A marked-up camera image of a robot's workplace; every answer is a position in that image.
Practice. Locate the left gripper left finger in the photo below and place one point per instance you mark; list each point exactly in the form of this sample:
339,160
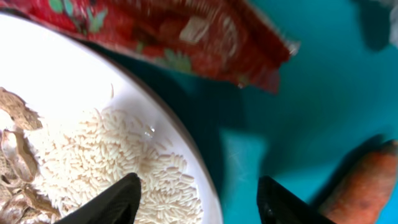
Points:
116,205

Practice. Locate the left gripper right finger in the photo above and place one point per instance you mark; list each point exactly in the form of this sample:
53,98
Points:
277,205

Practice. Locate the rice and peanut shells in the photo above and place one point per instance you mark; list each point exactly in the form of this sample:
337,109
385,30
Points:
50,168

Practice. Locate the large white plate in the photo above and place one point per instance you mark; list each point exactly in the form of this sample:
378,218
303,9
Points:
54,74

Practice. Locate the orange carrot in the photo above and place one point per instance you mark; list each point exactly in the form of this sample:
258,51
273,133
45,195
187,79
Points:
363,193

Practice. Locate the teal plastic tray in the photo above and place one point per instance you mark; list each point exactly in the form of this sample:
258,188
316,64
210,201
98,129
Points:
337,99

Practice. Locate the red snack wrapper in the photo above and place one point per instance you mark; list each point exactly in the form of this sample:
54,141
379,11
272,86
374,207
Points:
226,40

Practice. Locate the large crumpled white tissue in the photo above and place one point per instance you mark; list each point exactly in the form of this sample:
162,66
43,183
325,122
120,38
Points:
394,25

